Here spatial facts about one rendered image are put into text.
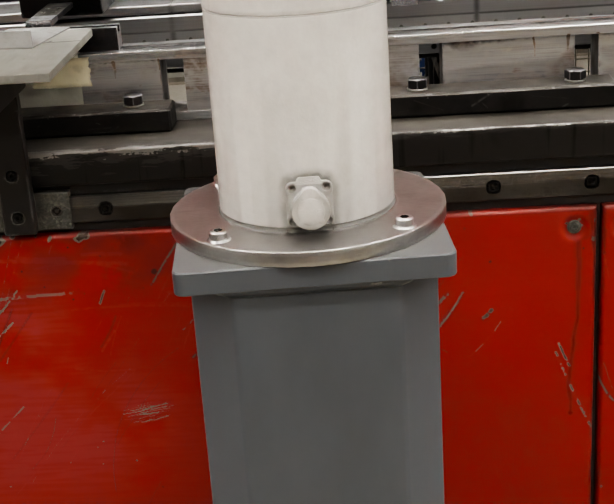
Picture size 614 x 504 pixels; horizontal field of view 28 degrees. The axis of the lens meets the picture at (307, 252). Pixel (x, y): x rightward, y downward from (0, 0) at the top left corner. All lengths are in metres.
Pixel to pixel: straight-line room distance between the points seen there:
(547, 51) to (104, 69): 0.57
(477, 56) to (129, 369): 0.61
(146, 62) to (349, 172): 0.88
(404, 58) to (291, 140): 0.86
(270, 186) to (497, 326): 0.87
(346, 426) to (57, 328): 0.87
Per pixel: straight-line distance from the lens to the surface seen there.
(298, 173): 0.80
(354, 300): 0.80
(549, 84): 1.62
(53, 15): 1.77
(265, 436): 0.84
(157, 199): 1.58
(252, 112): 0.79
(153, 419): 1.70
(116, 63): 1.66
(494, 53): 1.65
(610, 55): 1.68
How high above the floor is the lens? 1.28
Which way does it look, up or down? 21 degrees down
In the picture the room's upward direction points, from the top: 4 degrees counter-clockwise
